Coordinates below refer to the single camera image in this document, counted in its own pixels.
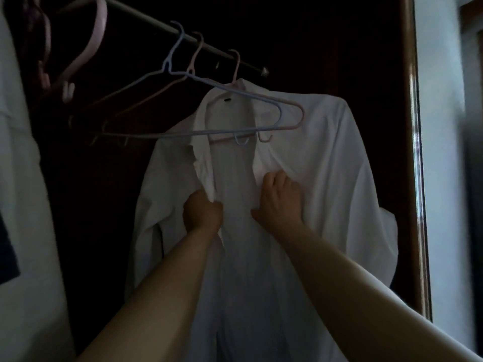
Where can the person's left hand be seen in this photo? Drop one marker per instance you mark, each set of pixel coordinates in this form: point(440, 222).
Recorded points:
point(202, 216)

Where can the person's right hand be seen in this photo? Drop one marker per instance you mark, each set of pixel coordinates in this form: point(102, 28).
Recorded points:
point(281, 209)

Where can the person's right thumb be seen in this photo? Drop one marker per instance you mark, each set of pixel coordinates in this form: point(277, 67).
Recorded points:
point(257, 214)

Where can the person's left fingers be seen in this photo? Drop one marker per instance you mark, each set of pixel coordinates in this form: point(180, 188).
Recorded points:
point(199, 196)

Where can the white button shirt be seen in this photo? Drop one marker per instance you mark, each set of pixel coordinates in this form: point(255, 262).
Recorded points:
point(332, 177)

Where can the person's right forearm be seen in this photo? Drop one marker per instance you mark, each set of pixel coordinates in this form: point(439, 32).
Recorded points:
point(351, 297)

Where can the person's left forearm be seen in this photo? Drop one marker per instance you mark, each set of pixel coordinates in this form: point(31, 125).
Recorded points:
point(158, 297)

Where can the white garment with dark print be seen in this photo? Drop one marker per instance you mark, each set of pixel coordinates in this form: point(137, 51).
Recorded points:
point(26, 192)

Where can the metal closet rod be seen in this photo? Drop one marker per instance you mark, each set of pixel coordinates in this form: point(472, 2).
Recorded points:
point(151, 20)

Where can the thick pink plastic hanger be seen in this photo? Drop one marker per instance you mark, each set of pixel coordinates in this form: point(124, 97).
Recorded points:
point(96, 37)

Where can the dark pink plastic hanger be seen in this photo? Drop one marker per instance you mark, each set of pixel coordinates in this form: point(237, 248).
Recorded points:
point(44, 52)

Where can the dark door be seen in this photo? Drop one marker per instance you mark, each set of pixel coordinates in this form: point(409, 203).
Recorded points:
point(473, 165)

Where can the brown wooden wardrobe frame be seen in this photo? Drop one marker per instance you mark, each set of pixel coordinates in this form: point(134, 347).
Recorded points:
point(415, 165)

